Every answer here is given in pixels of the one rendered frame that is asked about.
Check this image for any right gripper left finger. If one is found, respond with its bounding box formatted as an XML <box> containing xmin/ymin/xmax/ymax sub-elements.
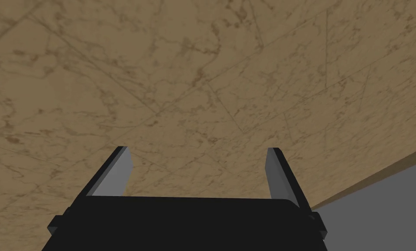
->
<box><xmin>83</xmin><ymin>146</ymin><xmax>134</xmax><ymax>197</ymax></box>

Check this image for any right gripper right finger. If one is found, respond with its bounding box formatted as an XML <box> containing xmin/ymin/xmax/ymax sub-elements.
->
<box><xmin>265</xmin><ymin>147</ymin><xmax>313</xmax><ymax>212</ymax></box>

